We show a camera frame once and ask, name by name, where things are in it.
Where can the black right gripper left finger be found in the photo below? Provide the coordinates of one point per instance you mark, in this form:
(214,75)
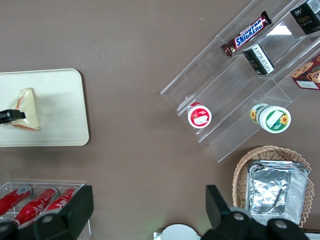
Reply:
(72,212)

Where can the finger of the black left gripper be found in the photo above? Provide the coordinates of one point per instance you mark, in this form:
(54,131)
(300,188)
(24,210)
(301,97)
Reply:
(11,115)

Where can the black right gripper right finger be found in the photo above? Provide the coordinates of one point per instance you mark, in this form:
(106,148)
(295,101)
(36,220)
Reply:
(220,220)

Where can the triangular sandwich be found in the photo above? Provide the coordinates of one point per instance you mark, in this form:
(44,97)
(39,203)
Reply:
(31,110)

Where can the cream plastic tray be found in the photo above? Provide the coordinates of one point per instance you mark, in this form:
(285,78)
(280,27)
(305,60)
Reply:
(62,107)

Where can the woven wicker basket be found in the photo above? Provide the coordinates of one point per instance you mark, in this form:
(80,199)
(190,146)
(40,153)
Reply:
(241,172)

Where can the red cola bottle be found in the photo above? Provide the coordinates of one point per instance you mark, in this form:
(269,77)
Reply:
(61,201)
(35,205)
(11,200)

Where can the white round disc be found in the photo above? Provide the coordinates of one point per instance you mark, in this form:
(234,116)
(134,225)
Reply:
(178,232)

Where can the clear acrylic bottle box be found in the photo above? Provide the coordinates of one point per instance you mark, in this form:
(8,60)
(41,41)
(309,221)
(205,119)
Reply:
(37,186)

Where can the aluminium foil container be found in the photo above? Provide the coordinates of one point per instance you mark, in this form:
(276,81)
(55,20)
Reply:
(272,192)
(272,164)

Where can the red lid yogurt cup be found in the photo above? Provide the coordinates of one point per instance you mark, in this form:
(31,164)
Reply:
(199,116)

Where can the green sunflower lid cup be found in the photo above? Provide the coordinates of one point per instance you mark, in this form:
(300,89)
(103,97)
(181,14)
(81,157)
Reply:
(273,118)

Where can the clear acrylic tiered shelf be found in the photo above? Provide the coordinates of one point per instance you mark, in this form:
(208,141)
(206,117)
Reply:
(225,82)

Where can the small black box white label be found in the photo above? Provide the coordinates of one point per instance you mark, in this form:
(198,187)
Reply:
(260,60)

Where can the red cookie box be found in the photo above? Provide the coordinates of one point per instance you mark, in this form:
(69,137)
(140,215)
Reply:
(308,76)

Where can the Snickers chocolate bar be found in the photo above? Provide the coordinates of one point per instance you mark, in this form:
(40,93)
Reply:
(247,35)

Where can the black Face box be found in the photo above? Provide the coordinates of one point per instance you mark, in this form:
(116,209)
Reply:
(306,20)

